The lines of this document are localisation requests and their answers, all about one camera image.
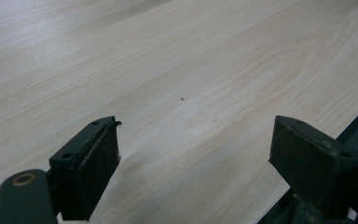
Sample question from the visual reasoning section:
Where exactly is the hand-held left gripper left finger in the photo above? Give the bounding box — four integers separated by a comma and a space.
48, 116, 123, 222

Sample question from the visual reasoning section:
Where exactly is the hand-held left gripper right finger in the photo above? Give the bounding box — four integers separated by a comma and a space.
268, 115, 358, 220

